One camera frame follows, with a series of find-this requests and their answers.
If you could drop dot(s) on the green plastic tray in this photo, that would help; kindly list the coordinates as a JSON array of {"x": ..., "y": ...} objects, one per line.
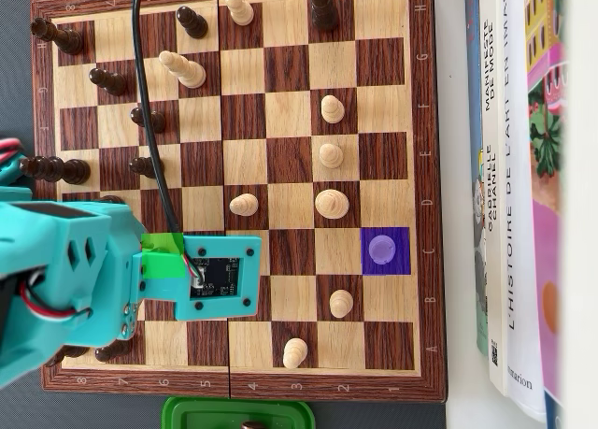
[{"x": 187, "y": 410}]

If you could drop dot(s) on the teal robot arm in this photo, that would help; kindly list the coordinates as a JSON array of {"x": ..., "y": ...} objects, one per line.
[{"x": 46, "y": 256}]

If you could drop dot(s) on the teal camera mount with circuit board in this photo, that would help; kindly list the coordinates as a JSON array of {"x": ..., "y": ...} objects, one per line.
[{"x": 250, "y": 279}]

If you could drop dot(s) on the light wooden bishop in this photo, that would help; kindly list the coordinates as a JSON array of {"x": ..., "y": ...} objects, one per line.
[{"x": 240, "y": 9}]

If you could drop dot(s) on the pink colourful illustrated book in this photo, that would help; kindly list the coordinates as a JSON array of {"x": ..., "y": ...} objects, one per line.
[{"x": 546, "y": 261}]

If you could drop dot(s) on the white Gabrielle Chanel book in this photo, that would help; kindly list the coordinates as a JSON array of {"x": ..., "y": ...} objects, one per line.
[{"x": 496, "y": 261}]

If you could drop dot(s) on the dark wooden rook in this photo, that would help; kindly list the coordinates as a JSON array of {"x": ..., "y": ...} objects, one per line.
[
  {"x": 70, "y": 40},
  {"x": 75, "y": 353}
]

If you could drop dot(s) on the white art history book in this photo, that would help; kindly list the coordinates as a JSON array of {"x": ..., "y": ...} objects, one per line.
[{"x": 521, "y": 261}]

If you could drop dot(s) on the blue spine illustrated book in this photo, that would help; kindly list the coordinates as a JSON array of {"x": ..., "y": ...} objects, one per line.
[{"x": 473, "y": 74}]

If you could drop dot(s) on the dark wooden knight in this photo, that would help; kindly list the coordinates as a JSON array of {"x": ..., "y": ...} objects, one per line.
[{"x": 112, "y": 198}]

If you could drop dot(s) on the light wooden pawn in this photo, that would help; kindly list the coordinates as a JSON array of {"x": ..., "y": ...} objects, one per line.
[
  {"x": 294, "y": 353},
  {"x": 341, "y": 304},
  {"x": 331, "y": 155},
  {"x": 244, "y": 204},
  {"x": 332, "y": 111}
]

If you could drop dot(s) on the light wooden queen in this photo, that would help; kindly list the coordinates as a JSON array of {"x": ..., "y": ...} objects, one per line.
[{"x": 187, "y": 71}]

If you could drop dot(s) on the dark wooden pawn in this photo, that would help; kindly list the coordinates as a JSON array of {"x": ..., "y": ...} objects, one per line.
[
  {"x": 159, "y": 120},
  {"x": 140, "y": 166},
  {"x": 109, "y": 352},
  {"x": 194, "y": 23},
  {"x": 112, "y": 83}
]

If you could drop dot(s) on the dark wooden king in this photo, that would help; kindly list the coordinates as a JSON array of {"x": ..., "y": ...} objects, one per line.
[{"x": 70, "y": 171}]

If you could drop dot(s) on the dark wooden lying chess piece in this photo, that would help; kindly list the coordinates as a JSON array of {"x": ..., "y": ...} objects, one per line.
[{"x": 252, "y": 425}]

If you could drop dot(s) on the dark grey mat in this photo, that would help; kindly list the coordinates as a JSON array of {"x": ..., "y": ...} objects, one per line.
[{"x": 14, "y": 50}]

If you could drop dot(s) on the dark blue book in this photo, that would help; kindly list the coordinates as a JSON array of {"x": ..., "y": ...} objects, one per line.
[{"x": 553, "y": 412}]

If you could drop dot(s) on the wooden folding chessboard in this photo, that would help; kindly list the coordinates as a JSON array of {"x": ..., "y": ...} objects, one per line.
[{"x": 289, "y": 158}]

